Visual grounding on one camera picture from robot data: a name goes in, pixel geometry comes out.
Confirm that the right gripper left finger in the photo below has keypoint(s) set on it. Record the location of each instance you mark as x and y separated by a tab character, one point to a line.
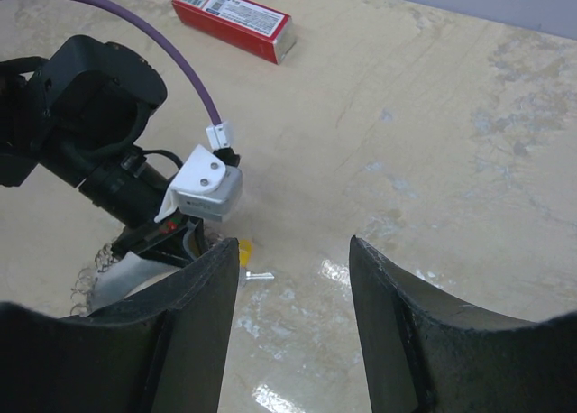
163	349

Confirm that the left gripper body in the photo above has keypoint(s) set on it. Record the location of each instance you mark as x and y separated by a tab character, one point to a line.
177	241

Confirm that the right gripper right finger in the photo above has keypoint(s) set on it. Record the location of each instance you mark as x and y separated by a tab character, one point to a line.
425	350

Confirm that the small yellow key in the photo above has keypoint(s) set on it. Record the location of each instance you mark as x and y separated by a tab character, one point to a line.
245	257

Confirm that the blue grey keyring with rings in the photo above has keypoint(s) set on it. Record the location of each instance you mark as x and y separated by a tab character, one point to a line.
108	280

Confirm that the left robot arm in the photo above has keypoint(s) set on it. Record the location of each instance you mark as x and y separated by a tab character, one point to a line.
79	114

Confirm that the red rectangular box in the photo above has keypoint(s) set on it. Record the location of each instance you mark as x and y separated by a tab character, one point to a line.
262	31

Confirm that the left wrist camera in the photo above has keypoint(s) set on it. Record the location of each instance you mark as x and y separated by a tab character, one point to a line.
204	187

